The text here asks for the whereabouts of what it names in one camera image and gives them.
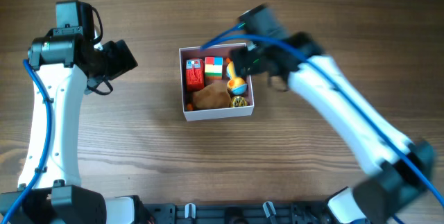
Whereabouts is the yellow round plastic toy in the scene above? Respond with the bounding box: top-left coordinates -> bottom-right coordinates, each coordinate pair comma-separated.
230,96 -> 248,107

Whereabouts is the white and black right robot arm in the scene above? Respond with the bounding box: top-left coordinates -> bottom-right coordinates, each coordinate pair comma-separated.
232,5 -> 442,223

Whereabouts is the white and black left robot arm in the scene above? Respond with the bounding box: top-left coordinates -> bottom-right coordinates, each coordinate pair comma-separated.
1,0 -> 154,223

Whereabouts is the white box with pink interior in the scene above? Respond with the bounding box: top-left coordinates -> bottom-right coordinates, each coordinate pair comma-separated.
179,43 -> 255,121

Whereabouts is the blue right cable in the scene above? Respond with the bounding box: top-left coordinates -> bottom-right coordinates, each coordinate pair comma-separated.
199,22 -> 444,224

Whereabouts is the blue cable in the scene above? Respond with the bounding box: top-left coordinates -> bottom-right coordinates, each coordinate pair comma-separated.
199,22 -> 444,224
0,58 -> 53,224

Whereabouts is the blue and orange toy figure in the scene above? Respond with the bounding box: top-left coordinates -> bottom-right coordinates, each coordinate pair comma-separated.
226,58 -> 248,96

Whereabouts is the red toy robot car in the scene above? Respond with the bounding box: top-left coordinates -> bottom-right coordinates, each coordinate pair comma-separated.
185,58 -> 205,92

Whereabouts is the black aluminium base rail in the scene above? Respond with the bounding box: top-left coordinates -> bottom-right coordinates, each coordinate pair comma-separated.
145,201 -> 338,224

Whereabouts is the blue left cable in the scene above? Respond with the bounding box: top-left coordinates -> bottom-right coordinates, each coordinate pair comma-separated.
0,58 -> 53,224

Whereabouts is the colourful puzzle cube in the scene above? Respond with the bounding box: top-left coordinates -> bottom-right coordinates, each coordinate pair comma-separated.
204,56 -> 223,80

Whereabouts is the brown plush toy with carrot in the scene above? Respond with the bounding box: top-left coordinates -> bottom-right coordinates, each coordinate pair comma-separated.
185,82 -> 231,111

